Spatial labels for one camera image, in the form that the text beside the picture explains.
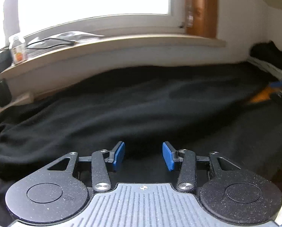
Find black trousers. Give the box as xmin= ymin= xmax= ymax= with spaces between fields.
xmin=0 ymin=62 xmax=282 ymax=226

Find wooden window sill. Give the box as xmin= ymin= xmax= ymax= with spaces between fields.
xmin=0 ymin=34 xmax=226 ymax=79

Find clear plastic bag on sill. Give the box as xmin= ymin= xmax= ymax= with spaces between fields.
xmin=27 ymin=31 xmax=104 ymax=50

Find black power adapter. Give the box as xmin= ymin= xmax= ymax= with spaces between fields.
xmin=0 ymin=79 xmax=12 ymax=107

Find clear bottle orange label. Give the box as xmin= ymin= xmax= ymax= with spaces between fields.
xmin=8 ymin=33 xmax=27 ymax=65

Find black cable on sill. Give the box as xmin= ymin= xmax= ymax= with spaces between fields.
xmin=24 ymin=37 xmax=76 ymax=50

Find white window frame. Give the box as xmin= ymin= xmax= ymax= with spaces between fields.
xmin=3 ymin=0 xmax=185 ymax=40

